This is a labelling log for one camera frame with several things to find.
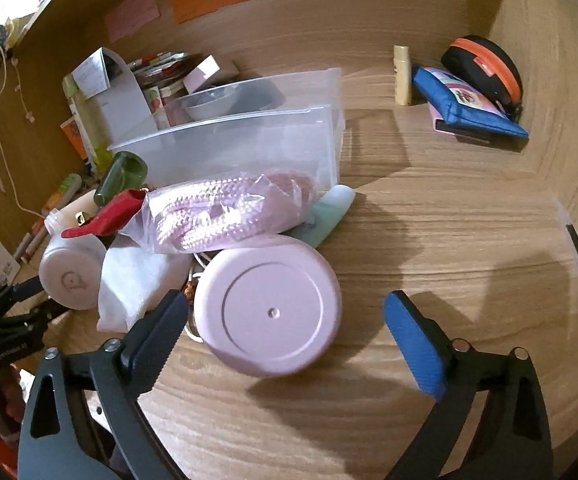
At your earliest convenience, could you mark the green cream carton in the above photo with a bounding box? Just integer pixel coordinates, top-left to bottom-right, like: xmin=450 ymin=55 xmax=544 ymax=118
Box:
xmin=63 ymin=74 xmax=105 ymax=171

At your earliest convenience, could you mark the cream lip balm tube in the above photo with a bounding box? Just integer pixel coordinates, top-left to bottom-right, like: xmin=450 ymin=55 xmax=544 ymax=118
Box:
xmin=393 ymin=45 xmax=414 ymax=107

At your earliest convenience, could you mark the white cloth pouch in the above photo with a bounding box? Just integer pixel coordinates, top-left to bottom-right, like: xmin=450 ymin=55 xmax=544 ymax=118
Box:
xmin=96 ymin=242 xmax=192 ymax=333

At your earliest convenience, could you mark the wooden desktop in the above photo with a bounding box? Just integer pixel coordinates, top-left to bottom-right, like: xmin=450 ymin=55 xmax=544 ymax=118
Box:
xmin=19 ymin=20 xmax=578 ymax=480

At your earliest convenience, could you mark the blue zip pouch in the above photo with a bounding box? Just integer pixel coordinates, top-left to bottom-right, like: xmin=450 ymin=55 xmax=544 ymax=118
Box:
xmin=411 ymin=66 xmax=530 ymax=140

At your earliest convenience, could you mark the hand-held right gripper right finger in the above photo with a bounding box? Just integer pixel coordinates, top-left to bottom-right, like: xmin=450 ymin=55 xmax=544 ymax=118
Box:
xmin=384 ymin=290 xmax=554 ymax=480

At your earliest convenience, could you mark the clear plastic box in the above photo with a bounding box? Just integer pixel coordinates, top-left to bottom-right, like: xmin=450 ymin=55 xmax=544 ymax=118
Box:
xmin=106 ymin=67 xmax=347 ymax=196

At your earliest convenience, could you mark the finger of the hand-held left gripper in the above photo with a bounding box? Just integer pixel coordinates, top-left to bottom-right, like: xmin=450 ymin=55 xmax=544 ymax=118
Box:
xmin=0 ymin=277 xmax=45 ymax=311
xmin=0 ymin=300 xmax=70 ymax=333

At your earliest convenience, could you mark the pink paper note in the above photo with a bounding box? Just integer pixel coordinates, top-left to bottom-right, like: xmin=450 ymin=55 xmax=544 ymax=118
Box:
xmin=104 ymin=0 xmax=161 ymax=43

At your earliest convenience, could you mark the grey bowl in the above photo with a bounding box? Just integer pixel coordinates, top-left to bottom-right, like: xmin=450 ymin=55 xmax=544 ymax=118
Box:
xmin=179 ymin=85 xmax=240 ymax=122

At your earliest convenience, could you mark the orange carton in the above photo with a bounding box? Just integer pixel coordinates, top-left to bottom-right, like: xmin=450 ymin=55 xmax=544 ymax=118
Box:
xmin=60 ymin=120 xmax=90 ymax=161

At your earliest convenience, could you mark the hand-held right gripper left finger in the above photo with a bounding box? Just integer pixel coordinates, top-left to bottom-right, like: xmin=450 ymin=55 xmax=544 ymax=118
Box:
xmin=18 ymin=288 xmax=190 ymax=480

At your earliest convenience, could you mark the pink rope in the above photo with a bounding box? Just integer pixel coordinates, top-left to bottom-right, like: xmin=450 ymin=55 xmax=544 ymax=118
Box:
xmin=119 ymin=172 xmax=320 ymax=256

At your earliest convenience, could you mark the white round jar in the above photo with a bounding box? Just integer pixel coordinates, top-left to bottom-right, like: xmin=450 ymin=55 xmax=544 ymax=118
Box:
xmin=38 ymin=232 xmax=107 ymax=311

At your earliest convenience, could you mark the teal tube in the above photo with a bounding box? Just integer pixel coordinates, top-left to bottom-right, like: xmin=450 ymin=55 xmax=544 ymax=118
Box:
xmin=289 ymin=184 xmax=356 ymax=248

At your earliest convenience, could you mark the beaded orange cord bracelet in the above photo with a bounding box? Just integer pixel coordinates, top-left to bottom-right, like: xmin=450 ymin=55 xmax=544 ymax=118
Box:
xmin=184 ymin=252 xmax=210 ymax=343

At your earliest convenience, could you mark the white marker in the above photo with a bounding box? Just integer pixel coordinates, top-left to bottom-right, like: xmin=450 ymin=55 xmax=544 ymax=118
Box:
xmin=14 ymin=220 xmax=52 ymax=263

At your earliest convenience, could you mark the black orange round pouch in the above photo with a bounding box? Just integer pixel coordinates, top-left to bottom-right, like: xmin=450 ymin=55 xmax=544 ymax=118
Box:
xmin=440 ymin=35 xmax=524 ymax=121

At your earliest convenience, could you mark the pink small box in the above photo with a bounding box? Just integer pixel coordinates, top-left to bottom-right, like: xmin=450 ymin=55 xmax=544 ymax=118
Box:
xmin=183 ymin=55 xmax=240 ymax=93

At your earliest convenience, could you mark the stack of snack packets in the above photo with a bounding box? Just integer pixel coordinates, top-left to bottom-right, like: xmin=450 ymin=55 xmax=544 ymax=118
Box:
xmin=129 ymin=51 xmax=205 ymax=111

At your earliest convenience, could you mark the white carton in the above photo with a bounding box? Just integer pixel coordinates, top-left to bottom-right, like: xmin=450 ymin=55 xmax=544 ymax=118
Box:
xmin=94 ymin=50 xmax=157 ymax=143

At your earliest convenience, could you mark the pink round case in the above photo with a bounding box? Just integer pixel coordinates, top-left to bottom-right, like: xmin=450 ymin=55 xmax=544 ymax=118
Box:
xmin=193 ymin=247 xmax=344 ymax=378

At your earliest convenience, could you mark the green orange marker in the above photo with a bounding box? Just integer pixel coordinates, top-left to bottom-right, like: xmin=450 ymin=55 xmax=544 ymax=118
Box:
xmin=42 ymin=173 xmax=82 ymax=216

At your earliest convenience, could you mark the white receipt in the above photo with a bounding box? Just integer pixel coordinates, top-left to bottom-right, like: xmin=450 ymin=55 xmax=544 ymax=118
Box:
xmin=72 ymin=47 xmax=120 ymax=98

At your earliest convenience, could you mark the red clip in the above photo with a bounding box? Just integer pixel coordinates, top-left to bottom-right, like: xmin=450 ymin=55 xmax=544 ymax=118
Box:
xmin=60 ymin=187 xmax=147 ymax=239

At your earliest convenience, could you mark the green jar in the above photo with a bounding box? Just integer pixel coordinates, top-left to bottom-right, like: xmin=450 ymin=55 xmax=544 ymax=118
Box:
xmin=93 ymin=151 xmax=149 ymax=208

